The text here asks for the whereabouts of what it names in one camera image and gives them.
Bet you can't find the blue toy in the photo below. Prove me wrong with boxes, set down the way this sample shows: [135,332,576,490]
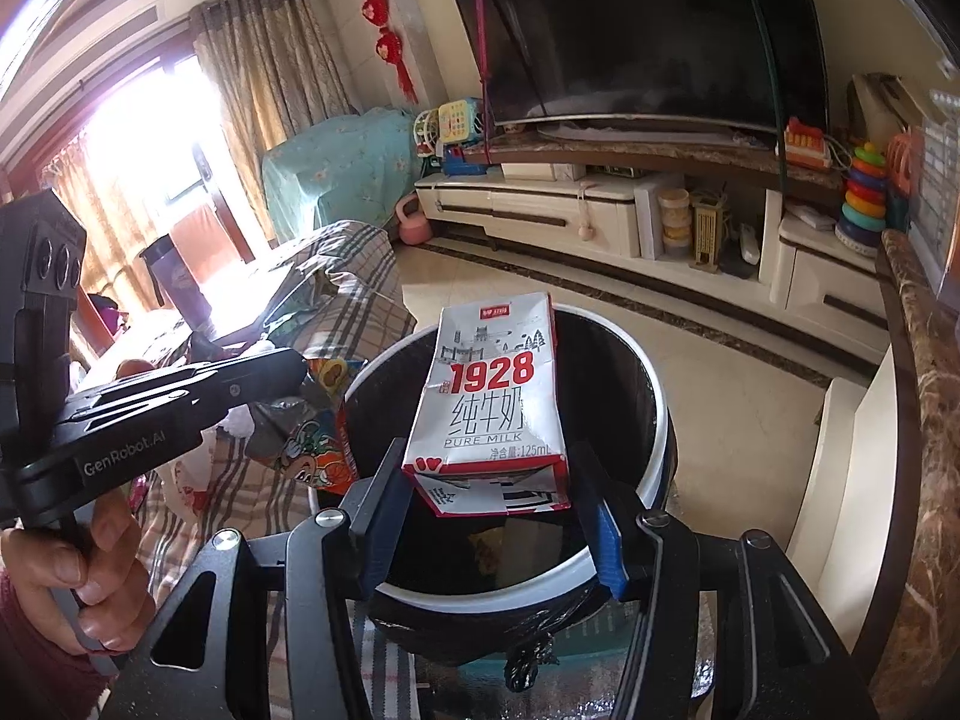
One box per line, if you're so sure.
[441,146,488,177]

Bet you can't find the black flat television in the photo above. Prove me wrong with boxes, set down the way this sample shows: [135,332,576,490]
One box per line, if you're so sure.
[448,0,830,137]

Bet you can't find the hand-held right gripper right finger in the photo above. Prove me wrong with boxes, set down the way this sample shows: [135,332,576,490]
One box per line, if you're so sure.
[576,448,880,720]

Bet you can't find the orange toy piano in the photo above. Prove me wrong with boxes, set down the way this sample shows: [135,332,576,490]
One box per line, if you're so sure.
[783,117,835,170]

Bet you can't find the colourful cartoon snack packet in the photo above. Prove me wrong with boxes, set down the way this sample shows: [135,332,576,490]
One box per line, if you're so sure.
[247,356,362,496]

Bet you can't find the yellow toy phone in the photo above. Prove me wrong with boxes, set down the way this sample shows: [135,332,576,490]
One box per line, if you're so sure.
[415,97,488,158]

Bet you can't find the person's left hand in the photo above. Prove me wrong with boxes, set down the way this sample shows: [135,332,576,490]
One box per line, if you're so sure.
[0,499,157,655]

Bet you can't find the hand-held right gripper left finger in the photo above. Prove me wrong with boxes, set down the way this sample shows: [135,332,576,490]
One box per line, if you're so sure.
[101,439,415,720]

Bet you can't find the wooden slatted holder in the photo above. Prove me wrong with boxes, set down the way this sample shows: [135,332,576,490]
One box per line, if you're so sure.
[690,191,730,272]

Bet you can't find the white and red milk carton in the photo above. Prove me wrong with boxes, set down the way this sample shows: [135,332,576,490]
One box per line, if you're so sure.
[401,292,572,520]

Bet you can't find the purple drinking bottle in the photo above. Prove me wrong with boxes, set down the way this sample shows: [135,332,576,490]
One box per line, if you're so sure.
[142,235,220,340]

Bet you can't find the pink kettlebell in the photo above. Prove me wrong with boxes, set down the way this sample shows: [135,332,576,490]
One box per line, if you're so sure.
[394,193,431,245]

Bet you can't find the teal floral cloth cover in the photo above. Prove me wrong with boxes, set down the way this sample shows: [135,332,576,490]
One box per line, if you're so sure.
[260,106,421,245]

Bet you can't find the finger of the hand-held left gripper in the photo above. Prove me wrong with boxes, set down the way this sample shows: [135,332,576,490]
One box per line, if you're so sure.
[187,349,308,410]

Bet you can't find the brown marble table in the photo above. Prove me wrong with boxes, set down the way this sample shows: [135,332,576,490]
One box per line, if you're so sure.
[847,229,960,720]

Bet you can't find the cream chair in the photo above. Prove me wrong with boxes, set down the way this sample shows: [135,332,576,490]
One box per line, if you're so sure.
[786,345,902,642]

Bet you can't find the stack of yellow tubs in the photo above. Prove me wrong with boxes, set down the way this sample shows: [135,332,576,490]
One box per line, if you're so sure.
[658,187,690,260]

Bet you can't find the cream television cabinet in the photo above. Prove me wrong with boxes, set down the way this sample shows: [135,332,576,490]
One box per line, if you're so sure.
[415,127,895,362]

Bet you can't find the beige patterned curtain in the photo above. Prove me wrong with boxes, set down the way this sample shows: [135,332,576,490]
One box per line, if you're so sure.
[187,0,355,242]

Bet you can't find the red hanging knot decoration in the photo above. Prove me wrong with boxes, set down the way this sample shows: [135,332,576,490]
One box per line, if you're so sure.
[341,0,419,103]

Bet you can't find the rainbow stacking ring toy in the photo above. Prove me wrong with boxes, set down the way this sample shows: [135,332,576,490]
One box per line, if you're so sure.
[835,142,891,257]

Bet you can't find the plaid blanket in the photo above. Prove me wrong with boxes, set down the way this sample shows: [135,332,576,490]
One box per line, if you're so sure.
[71,220,421,720]

